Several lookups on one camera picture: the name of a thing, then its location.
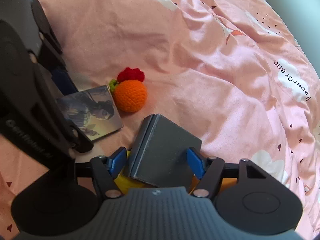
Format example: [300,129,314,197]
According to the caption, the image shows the dark grey jewelry box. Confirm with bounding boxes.
[124,114,202,189]

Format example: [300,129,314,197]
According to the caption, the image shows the orange cardboard box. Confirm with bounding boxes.
[189,176,237,194]

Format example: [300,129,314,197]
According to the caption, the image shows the yellow tape measure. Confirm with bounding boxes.
[114,150,199,195]

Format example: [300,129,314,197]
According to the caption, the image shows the picture card box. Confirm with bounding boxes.
[57,86,123,141]

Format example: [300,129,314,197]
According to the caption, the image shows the orange crochet fruit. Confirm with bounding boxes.
[108,79,148,113]

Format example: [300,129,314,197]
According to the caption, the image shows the red crochet flower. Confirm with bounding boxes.
[117,67,145,83]

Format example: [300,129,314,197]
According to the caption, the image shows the pink printed duvet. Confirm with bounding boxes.
[1,0,319,239]

